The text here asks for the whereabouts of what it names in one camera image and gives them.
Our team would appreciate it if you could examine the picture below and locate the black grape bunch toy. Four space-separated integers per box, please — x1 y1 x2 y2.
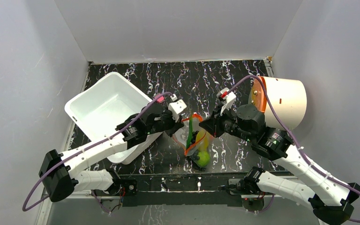
187 131 199 147

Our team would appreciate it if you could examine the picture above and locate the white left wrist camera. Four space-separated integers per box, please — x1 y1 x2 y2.
168 94 187 122

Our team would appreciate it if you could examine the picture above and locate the green pear toy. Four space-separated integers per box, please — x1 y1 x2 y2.
195 151 210 168

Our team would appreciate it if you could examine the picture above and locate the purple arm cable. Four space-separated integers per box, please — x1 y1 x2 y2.
22 91 174 212
226 75 360 224

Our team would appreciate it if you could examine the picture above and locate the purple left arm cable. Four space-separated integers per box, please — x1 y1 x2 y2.
22 91 174 212

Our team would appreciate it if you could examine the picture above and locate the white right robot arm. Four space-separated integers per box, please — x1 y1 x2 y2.
199 105 360 225

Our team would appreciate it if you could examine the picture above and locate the white plastic bin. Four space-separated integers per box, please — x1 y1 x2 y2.
64 71 165 165

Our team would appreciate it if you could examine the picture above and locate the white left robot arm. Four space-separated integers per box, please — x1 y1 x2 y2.
38 100 187 202

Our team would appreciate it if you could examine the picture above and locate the white orange cylinder container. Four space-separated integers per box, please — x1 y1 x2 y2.
248 76 307 130

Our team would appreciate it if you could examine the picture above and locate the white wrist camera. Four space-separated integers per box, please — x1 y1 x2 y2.
168 94 187 122
217 88 236 116

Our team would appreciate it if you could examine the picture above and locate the green chili pepper toy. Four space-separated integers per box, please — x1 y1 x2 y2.
186 115 193 150

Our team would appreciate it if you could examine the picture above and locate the small pink cube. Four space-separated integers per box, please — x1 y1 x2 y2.
156 96 165 103

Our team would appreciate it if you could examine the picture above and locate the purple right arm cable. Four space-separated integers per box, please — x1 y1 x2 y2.
226 75 360 224

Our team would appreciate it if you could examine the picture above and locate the yellow starfruit toy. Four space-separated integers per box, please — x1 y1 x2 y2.
195 129 210 151

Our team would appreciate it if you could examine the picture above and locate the clear orange zip bag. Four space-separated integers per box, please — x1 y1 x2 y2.
172 113 213 168

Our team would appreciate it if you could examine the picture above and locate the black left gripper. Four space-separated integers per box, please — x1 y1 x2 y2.
147 107 184 138

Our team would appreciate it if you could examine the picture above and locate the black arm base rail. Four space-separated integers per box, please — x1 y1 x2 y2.
43 169 295 208

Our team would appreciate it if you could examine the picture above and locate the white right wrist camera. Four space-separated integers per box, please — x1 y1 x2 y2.
217 88 236 116

